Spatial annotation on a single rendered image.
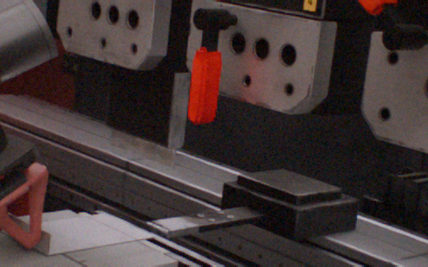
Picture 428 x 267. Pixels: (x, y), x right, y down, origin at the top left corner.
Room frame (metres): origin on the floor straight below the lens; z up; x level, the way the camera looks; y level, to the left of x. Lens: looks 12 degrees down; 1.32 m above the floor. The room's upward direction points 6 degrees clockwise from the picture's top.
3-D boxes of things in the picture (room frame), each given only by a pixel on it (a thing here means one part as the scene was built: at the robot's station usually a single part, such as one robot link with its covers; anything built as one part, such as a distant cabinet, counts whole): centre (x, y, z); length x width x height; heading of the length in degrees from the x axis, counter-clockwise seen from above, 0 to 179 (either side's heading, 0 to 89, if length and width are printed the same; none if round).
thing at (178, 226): (1.11, -0.05, 1.01); 0.26 x 0.12 x 0.05; 134
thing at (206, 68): (0.86, 0.00, 1.20); 0.04 x 0.02 x 0.10; 134
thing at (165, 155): (1.01, 0.07, 1.13); 0.10 x 0.02 x 0.10; 44
